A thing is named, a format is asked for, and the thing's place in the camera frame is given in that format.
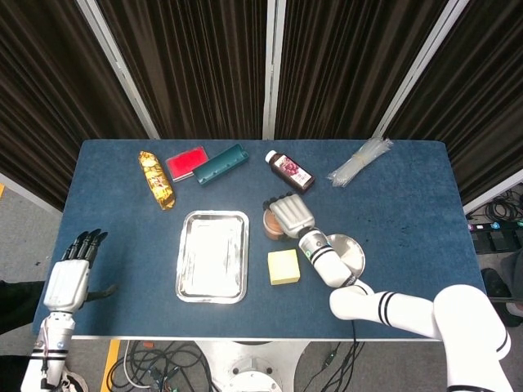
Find round steel plate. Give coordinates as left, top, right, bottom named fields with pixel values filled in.
left=325, top=233, right=366, bottom=283

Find dark brown curtain panel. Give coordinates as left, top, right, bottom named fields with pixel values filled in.
left=386, top=0, right=523, bottom=205
left=0, top=0, right=150, bottom=212
left=96, top=0, right=270, bottom=140
left=275, top=0, right=453, bottom=140

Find rectangular steel tray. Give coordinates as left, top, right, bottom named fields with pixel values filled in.
left=175, top=210, right=250, bottom=305

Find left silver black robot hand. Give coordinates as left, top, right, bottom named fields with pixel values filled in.
left=42, top=228, right=118, bottom=314

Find red flat ink pad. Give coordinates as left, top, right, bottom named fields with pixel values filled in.
left=165, top=145, right=209, bottom=183

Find teal rectangular plastic box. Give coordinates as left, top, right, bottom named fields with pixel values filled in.
left=191, top=143, right=249, bottom=187

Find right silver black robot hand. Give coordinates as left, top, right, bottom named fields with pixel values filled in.
left=263, top=191, right=317, bottom=240

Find white frame post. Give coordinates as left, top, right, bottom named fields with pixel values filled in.
left=261, top=0, right=284, bottom=140
left=75, top=0, right=161, bottom=140
left=372, top=0, right=472, bottom=140

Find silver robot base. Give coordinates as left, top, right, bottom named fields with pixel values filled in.
left=194, top=341, right=312, bottom=392

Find clear jar of rubber bands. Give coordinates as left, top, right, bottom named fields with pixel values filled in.
left=263, top=202, right=288, bottom=243

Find yellow cube block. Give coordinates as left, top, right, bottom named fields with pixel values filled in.
left=267, top=248, right=302, bottom=286

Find bundle of clear plastic straws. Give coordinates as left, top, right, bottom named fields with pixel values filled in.
left=326, top=137, right=393, bottom=189

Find black power strip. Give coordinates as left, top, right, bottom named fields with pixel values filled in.
left=467, top=219, right=523, bottom=240

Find coiled black cables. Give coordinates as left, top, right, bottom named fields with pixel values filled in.
left=484, top=192, right=523, bottom=224

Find dark juice bottle white cap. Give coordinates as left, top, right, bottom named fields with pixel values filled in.
left=264, top=149, right=316, bottom=195

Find gold foil snack packet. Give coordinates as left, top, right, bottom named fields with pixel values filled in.
left=137, top=149, right=177, bottom=212

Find tangle of black floor cables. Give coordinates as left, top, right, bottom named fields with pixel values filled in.
left=109, top=341, right=216, bottom=392

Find blue tablecloth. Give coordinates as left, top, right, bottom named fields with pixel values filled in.
left=32, top=139, right=489, bottom=340

